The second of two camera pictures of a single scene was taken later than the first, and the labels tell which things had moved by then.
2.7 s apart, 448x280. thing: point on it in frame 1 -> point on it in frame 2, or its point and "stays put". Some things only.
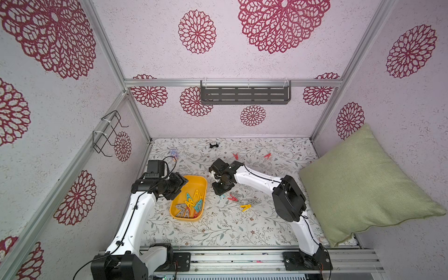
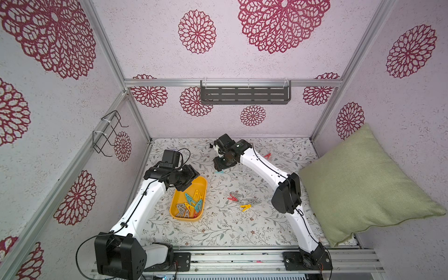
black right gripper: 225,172 -> 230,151
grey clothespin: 181,213 stays put
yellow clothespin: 198,193 stays put
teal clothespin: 198,206 stays put
